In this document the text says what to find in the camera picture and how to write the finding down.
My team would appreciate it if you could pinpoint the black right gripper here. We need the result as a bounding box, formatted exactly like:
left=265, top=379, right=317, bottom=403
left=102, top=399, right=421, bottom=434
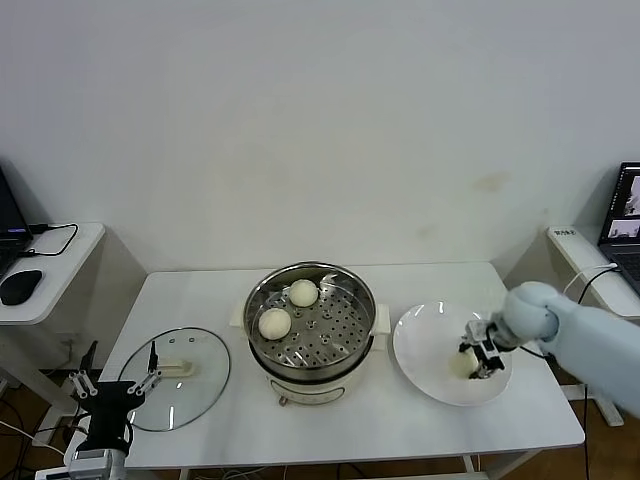
left=457, top=320, right=506, bottom=381

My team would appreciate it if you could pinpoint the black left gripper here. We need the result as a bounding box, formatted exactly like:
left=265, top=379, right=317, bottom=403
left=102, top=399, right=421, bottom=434
left=68, top=340, right=162, bottom=451

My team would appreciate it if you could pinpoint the white steamed baozi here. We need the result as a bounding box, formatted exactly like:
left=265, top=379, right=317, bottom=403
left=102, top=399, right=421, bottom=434
left=257, top=308, right=293, bottom=340
left=449, top=352, right=479, bottom=380
left=289, top=278, right=319, bottom=307

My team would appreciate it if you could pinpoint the glass lid with cream handle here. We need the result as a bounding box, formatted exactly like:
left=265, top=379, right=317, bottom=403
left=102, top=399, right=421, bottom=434
left=115, top=327, right=233, bottom=433

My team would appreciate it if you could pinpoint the perforated steel steamer basket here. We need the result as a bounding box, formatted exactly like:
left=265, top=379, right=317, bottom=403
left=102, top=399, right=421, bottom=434
left=243, top=260, right=377, bottom=375

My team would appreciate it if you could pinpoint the white round plate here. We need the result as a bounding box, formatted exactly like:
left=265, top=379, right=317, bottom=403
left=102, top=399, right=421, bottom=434
left=392, top=301, right=514, bottom=407

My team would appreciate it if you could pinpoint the white table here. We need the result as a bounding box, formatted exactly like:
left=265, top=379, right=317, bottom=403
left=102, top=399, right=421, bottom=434
left=63, top=263, right=586, bottom=480

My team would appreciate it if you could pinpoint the white side desk with mouse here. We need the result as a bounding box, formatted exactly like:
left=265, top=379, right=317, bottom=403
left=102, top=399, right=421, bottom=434
left=0, top=222, right=107, bottom=431

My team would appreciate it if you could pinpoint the black computer mouse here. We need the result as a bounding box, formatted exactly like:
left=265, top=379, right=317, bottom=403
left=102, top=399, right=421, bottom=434
left=0, top=268, right=45, bottom=306

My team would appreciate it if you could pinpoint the white side desk with label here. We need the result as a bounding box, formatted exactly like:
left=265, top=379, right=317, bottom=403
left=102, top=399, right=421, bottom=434
left=544, top=225, right=640, bottom=429

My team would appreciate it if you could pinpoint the cream electric cooker pot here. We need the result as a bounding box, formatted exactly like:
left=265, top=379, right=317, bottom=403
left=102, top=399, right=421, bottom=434
left=228, top=302, right=392, bottom=407

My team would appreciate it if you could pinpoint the grey laptop with lit screen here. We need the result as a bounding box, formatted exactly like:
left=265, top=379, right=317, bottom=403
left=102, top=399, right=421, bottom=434
left=597, top=162, right=640, bottom=296

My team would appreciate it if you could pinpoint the black laptop with dark screen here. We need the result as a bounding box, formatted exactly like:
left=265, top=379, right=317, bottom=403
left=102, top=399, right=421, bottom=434
left=0, top=160, right=35, bottom=281

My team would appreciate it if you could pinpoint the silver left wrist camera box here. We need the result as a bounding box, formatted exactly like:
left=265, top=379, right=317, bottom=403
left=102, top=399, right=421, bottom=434
left=67, top=447, right=126, bottom=480

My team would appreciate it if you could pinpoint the white cable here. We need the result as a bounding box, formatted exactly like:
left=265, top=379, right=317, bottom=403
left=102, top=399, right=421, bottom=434
left=563, top=266, right=619, bottom=296

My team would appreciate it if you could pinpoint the black cable with adapter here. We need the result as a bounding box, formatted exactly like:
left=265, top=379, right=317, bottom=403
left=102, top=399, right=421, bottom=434
left=572, top=268, right=624, bottom=304

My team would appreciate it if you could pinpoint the black looped cable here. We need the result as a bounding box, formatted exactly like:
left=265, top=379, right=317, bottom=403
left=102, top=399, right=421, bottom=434
left=19, top=223, right=81, bottom=259

